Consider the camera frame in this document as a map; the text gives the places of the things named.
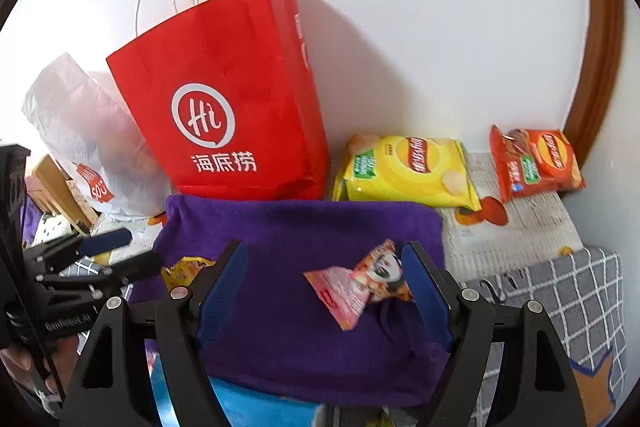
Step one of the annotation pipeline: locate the white plastic shopping bag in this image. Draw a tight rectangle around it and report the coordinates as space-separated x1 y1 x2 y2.
21 52 173 220

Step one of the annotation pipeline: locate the wooden door frame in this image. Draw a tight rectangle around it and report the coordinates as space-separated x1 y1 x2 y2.
562 0 626 158

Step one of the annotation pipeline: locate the purple towel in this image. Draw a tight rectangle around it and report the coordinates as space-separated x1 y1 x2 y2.
127 194 453 408

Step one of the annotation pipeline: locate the grey checked blanket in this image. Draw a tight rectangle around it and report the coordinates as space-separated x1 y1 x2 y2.
60 247 628 427

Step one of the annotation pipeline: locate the person's left hand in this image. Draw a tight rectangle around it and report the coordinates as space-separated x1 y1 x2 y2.
0 344 62 397

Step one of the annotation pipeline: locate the yellow snack packet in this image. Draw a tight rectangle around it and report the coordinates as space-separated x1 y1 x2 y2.
161 257 218 292

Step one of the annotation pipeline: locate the red paper bag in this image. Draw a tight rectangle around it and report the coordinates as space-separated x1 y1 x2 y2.
106 0 330 202

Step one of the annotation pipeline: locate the pink face print snack packet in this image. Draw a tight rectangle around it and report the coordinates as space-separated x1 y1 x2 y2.
302 241 416 332

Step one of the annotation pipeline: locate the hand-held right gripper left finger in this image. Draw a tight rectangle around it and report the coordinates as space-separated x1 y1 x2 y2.
59 239 249 427

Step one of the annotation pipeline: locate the blue tissue pack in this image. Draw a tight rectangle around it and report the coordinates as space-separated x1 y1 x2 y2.
150 352 326 427

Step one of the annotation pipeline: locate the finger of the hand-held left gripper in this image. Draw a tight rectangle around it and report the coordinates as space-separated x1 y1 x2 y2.
37 252 165 295
22 228 133 275

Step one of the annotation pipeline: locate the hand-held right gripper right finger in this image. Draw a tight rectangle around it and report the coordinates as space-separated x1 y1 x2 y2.
400 241 586 427

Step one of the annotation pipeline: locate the white fruit print sheet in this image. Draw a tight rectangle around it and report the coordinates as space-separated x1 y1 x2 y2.
90 152 583 283

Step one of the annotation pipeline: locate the red chip bag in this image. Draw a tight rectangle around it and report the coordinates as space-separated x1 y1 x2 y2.
489 124 587 204

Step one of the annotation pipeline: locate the yellow chip bag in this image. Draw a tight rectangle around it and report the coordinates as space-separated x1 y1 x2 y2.
332 133 483 212

